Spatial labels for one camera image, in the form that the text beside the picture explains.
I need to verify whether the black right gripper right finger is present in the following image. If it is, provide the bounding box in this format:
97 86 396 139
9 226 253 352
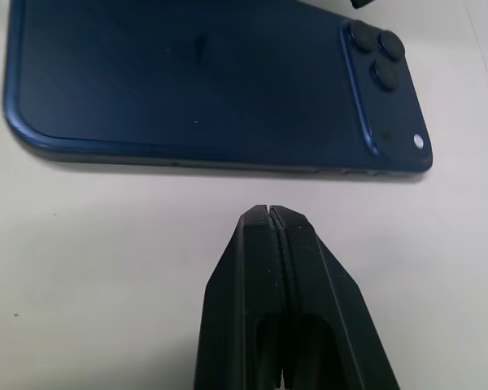
269 205 401 390

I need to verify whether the dark blue smartphone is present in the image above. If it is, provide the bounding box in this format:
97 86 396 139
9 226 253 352
3 0 435 176

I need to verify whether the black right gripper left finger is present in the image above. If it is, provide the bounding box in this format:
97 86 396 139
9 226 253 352
192 204 288 390

